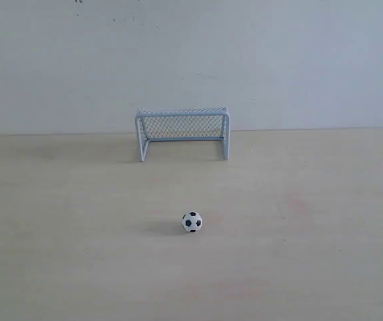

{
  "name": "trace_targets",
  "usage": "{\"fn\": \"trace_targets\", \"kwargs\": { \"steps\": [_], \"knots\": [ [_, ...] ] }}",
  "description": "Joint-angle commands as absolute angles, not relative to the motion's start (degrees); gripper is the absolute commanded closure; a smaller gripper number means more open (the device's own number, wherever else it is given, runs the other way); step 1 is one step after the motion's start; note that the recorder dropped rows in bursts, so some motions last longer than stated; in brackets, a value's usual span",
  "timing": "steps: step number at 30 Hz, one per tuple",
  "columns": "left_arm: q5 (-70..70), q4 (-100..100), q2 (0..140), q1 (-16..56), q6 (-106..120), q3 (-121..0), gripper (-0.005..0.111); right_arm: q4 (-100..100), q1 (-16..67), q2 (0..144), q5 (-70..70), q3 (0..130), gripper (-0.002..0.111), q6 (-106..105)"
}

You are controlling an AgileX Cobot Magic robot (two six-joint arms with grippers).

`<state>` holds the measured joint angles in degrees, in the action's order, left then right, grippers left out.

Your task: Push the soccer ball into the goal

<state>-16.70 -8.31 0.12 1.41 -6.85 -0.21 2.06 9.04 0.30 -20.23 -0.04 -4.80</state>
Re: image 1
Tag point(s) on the small black white soccer ball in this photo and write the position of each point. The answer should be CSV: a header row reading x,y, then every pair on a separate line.
x,y
192,222

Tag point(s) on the white miniature soccer goal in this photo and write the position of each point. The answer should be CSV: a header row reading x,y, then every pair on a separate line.
x,y
196,124

